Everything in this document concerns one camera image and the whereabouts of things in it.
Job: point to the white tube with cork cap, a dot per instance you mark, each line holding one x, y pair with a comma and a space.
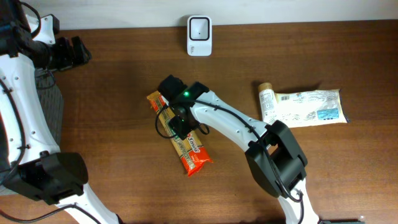
268, 103

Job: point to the dark grey plastic basket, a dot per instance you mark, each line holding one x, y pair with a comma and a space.
51, 101

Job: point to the orange pasta package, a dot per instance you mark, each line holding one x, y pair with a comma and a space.
191, 151

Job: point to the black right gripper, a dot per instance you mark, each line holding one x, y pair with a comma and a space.
179, 125

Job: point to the cream yellow snack bag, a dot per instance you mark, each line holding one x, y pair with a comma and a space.
310, 108

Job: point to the white black barcode scanner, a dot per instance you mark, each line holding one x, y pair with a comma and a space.
199, 36

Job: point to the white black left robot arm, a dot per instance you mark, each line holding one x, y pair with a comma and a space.
32, 163

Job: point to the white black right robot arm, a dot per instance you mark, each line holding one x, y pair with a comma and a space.
275, 159

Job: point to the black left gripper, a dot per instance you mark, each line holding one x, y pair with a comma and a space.
66, 52

